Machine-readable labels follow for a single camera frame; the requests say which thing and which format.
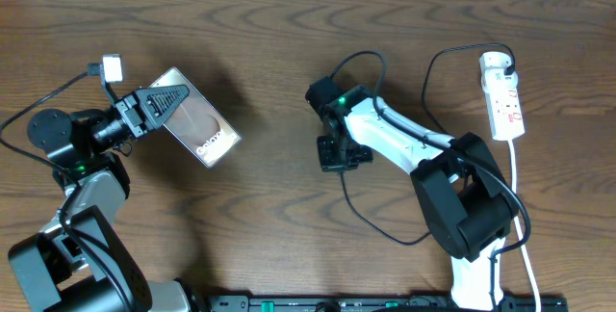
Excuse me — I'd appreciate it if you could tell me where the black charging cable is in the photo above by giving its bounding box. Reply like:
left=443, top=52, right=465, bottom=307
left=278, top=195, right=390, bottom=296
left=339, top=42, right=517, bottom=247

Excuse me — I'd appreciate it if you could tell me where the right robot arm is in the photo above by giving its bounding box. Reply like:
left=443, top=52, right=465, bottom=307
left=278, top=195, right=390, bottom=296
left=305, top=76, right=525, bottom=311

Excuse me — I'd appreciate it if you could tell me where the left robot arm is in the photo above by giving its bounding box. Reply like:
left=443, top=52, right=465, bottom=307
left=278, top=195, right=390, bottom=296
left=9, top=86, right=202, bottom=311

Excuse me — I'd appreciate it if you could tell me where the white charger plug adapter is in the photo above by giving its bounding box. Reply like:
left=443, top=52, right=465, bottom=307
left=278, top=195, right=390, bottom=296
left=479, top=51, right=512, bottom=74

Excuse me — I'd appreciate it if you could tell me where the white power strip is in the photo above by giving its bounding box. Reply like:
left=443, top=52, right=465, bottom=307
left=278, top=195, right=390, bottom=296
left=481, top=68, right=525, bottom=142

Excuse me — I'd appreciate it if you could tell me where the white power strip cord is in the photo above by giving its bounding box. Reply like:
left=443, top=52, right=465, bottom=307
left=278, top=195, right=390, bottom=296
left=507, top=139, right=543, bottom=312

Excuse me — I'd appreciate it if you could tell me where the black mounting rail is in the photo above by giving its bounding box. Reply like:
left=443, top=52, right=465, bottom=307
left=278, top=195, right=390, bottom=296
left=192, top=295, right=569, bottom=312

